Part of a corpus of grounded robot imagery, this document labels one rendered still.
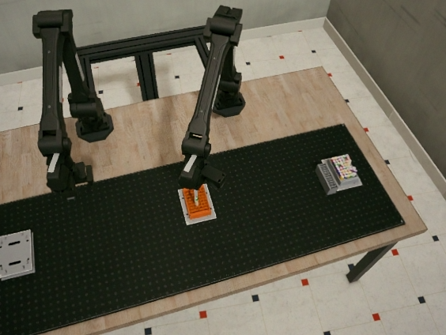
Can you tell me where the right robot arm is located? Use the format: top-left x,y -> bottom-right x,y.
32,9 -> 110,200

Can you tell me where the orange tube rack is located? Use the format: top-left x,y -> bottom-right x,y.
183,184 -> 211,220

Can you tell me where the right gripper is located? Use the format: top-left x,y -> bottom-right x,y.
51,162 -> 94,193

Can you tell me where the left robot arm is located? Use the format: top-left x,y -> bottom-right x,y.
178,5 -> 243,190

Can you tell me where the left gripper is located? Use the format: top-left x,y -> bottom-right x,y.
194,179 -> 205,190

